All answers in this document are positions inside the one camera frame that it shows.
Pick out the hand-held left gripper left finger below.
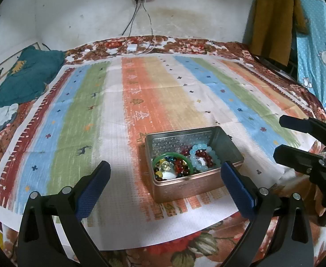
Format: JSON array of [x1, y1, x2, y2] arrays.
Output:
[[16, 160, 111, 267]]

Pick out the green jade bangle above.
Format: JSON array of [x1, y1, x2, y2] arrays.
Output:
[[152, 152, 195, 179]]

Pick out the multicolour glass bead bracelet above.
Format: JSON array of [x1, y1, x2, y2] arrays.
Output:
[[154, 157, 191, 180]]

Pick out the metal tin box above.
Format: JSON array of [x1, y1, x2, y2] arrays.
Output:
[[144, 126, 245, 204]]

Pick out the red bead bracelet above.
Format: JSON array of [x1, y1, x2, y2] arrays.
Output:
[[180, 145, 215, 168]]

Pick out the black cable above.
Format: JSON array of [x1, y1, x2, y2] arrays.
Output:
[[88, 0, 143, 57]]

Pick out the striped printed mat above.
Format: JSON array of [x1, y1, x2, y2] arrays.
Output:
[[0, 53, 303, 251]]

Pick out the light blue bead bracelet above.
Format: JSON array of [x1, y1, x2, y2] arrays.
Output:
[[189, 143, 222, 172]]

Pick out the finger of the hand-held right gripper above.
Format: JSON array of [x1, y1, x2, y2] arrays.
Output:
[[273, 144, 326, 176], [279, 115, 326, 145]]

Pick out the teal printed cloth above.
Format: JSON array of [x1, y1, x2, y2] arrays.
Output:
[[0, 46, 66, 111]]

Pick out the yellow hanging garment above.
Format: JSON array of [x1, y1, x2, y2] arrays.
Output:
[[248, 0, 308, 67]]

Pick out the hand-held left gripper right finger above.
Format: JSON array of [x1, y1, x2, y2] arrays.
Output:
[[220, 161, 315, 267]]

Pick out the blue printed cloth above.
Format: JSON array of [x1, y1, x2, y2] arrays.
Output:
[[289, 0, 326, 135]]

